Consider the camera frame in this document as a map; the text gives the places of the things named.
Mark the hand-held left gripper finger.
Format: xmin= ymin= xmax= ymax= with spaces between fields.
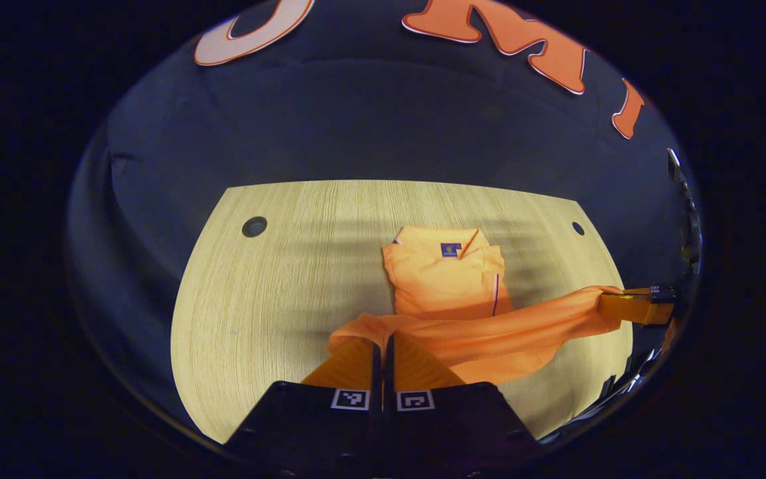
xmin=384 ymin=334 xmax=538 ymax=479
xmin=222 ymin=336 xmax=384 ymax=479

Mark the orange T-shirt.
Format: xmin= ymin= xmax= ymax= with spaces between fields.
xmin=326 ymin=225 xmax=624 ymax=387

